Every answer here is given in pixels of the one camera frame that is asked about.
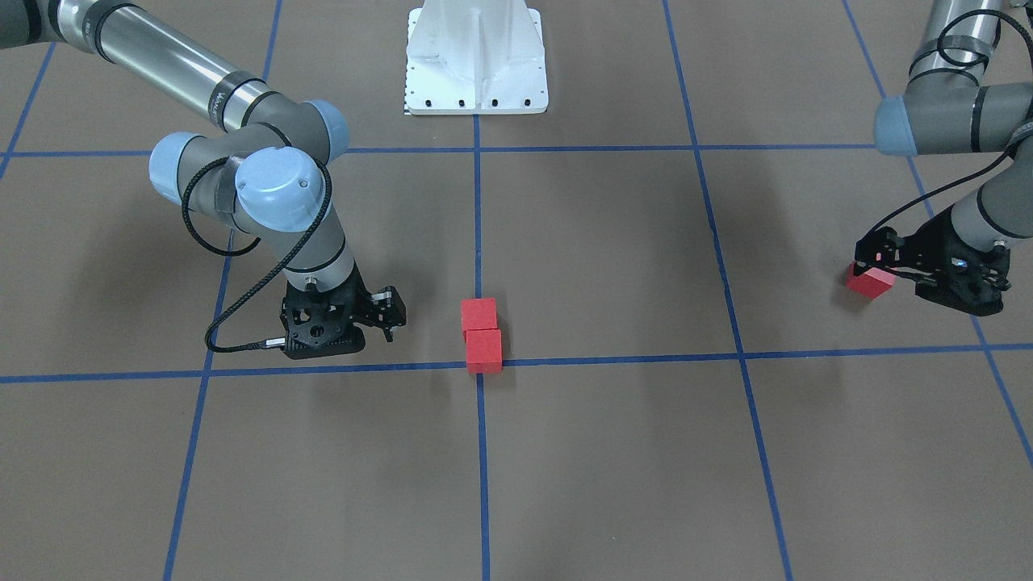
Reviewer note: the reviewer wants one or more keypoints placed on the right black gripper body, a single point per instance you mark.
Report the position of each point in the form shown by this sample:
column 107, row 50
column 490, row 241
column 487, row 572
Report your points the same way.
column 358, row 300

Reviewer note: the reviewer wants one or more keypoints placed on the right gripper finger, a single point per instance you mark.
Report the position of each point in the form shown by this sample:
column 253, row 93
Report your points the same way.
column 389, row 311

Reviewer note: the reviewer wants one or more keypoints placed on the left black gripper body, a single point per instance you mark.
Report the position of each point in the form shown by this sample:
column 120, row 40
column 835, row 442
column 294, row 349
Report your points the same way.
column 936, row 252

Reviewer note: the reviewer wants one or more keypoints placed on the red block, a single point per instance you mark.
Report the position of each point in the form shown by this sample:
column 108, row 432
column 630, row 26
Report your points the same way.
column 871, row 283
column 484, row 350

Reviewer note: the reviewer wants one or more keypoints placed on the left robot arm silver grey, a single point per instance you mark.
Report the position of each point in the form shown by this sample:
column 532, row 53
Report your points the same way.
column 947, row 108

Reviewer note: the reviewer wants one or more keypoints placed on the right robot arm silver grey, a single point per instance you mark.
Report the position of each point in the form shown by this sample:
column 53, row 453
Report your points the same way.
column 264, row 180

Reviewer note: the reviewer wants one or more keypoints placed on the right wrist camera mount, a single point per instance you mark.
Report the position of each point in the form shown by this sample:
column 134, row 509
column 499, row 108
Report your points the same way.
column 315, row 330

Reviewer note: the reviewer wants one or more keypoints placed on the white pedestal column base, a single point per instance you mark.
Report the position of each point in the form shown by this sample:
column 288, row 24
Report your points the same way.
column 475, row 58

